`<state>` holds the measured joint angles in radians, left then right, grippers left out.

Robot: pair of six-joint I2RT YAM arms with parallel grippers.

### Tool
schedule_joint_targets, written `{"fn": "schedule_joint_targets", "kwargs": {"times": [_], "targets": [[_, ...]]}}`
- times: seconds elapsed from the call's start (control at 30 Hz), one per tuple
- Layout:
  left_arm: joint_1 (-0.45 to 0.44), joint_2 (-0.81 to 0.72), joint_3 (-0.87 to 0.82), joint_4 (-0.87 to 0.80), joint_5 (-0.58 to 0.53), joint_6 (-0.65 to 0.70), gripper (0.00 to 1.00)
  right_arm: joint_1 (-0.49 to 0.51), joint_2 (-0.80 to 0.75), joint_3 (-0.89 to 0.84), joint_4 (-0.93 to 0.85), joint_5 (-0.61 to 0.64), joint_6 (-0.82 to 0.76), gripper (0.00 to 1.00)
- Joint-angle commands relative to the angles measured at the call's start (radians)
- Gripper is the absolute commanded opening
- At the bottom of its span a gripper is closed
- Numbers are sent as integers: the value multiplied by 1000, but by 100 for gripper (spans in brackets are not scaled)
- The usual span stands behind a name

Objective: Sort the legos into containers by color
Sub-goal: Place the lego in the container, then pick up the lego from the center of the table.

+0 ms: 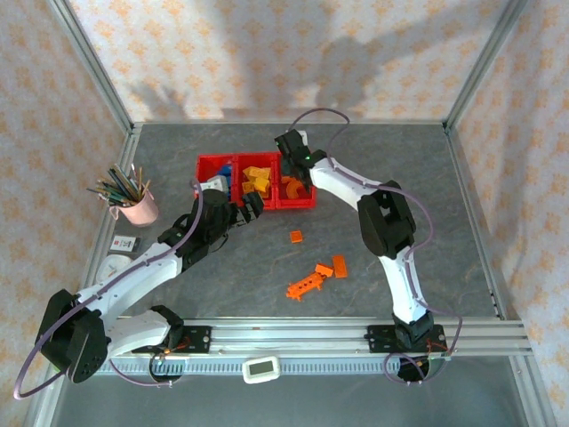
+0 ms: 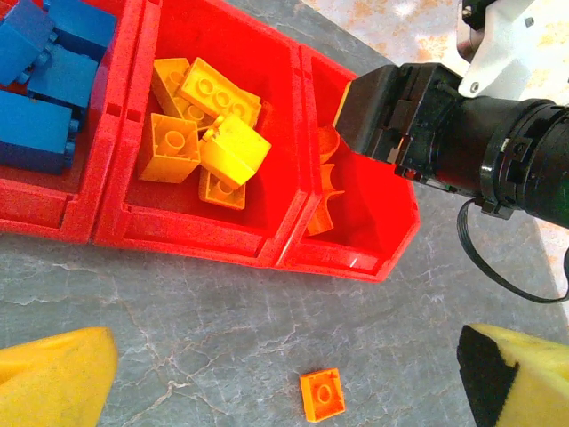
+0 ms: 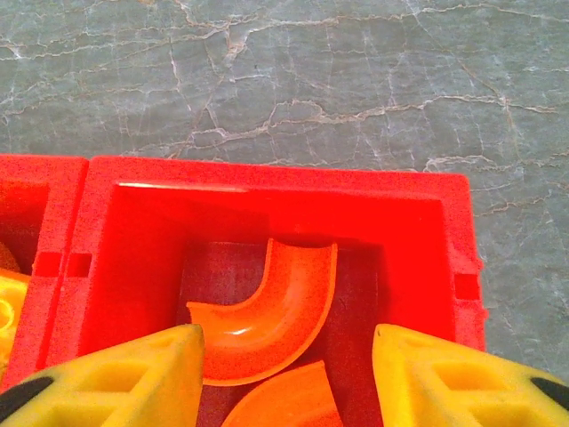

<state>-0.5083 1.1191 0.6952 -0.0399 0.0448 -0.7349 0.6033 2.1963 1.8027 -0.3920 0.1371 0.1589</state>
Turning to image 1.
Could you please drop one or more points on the yellow long lego plate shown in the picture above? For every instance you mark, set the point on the yellow long lego plate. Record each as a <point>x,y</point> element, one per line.
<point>252,171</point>

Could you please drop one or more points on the coloured pencil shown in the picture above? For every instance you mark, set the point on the coloured pencil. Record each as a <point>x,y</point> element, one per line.
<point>141,178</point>
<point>136,180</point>
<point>122,178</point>
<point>104,195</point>
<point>111,189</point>
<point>146,188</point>

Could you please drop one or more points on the red plastic bin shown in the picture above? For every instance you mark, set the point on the red plastic bin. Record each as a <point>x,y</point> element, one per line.
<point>205,166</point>
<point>293,202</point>
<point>249,159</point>

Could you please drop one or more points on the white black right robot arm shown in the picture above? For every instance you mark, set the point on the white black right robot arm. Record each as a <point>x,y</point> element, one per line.
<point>400,276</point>

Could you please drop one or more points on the aluminium frame post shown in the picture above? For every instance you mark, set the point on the aluminium frame post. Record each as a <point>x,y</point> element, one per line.
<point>484,66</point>
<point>89,66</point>

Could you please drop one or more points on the orange long lego beam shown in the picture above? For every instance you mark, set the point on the orange long lego beam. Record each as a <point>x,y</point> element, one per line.
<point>303,287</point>

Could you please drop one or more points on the white digital timer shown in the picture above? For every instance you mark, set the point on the white digital timer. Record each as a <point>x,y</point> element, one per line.
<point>261,369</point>

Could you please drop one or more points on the orange arch lego piece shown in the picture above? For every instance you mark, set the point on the orange arch lego piece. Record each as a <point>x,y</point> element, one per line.
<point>292,189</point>

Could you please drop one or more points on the orange square lego piece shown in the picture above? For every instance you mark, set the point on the orange square lego piece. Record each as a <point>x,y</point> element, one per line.
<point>296,236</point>

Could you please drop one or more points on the aluminium mounting rail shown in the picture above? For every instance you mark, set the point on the aluminium mounting rail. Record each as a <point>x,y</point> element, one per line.
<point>289,335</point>

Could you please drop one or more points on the small card with red mark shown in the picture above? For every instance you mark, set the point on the small card with red mark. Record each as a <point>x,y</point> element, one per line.
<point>125,243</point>

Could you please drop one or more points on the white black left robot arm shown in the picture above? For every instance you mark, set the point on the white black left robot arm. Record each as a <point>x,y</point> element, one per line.
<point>146,267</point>

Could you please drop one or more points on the aluminium frame side rail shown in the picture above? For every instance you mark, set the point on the aluminium frame side rail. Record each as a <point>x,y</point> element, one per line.
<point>471,213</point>
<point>102,222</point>

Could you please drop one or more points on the orange flat lego plate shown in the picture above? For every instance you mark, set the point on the orange flat lego plate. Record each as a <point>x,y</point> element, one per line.
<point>340,266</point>

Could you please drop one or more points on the yellow square lego brick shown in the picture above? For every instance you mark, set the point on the yellow square lego brick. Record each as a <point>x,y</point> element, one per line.
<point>247,187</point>

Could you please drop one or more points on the large blue lego brick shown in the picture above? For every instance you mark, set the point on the large blue lego brick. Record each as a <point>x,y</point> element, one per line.
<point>224,171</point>

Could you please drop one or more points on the pink cup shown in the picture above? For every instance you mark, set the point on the pink cup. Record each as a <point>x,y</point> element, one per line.
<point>141,211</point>

